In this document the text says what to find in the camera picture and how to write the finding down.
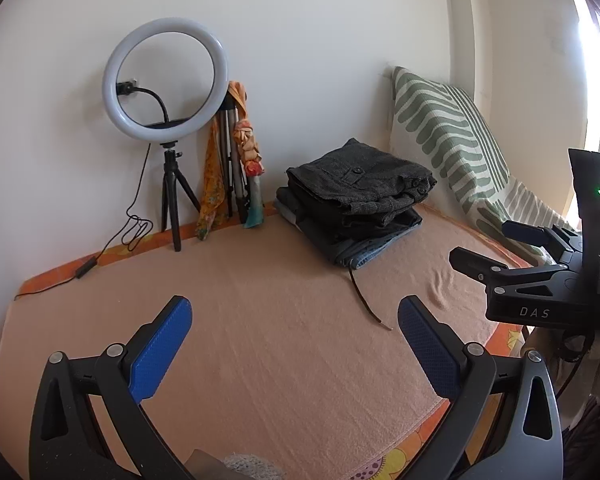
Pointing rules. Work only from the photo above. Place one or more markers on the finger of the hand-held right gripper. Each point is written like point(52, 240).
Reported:
point(530, 234)
point(480, 262)

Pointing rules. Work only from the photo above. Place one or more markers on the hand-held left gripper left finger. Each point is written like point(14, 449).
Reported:
point(159, 350)

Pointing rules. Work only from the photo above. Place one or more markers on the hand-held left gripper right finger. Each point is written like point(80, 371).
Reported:
point(430, 350)

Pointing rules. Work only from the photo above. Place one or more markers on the dark grey short pants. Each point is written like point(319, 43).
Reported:
point(360, 175)

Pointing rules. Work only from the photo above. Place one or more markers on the folded black pants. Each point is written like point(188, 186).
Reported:
point(330, 217)

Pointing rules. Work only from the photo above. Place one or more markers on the peach blanket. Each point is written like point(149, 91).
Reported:
point(255, 335)

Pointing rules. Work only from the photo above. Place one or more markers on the orange floral bed sheet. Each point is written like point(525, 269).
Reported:
point(415, 447)

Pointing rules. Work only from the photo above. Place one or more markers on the folded blue jeans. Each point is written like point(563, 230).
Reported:
point(365, 255)

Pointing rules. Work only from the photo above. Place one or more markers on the green striped pillow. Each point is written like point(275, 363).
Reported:
point(445, 125)

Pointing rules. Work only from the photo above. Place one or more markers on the grey knit cloth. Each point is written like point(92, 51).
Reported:
point(252, 467)

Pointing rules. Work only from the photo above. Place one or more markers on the black mini tripod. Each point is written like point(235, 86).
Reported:
point(172, 195)

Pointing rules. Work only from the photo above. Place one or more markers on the folded silver tripod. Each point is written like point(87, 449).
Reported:
point(234, 170)

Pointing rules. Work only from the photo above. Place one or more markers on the knotted floral scarf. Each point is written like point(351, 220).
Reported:
point(247, 145)

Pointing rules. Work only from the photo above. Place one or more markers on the black gooseneck phone holder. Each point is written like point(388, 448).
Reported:
point(152, 94)

